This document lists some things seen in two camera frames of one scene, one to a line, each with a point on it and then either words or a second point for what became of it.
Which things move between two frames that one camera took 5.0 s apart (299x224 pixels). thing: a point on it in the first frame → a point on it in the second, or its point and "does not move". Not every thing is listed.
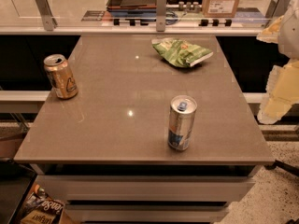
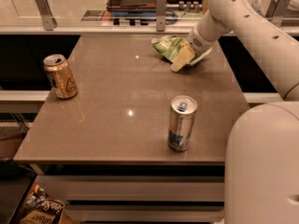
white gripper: [290, 35] → [199, 43]
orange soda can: [61, 76] does not move
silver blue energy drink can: [181, 121] does not move
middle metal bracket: [161, 10] does not move
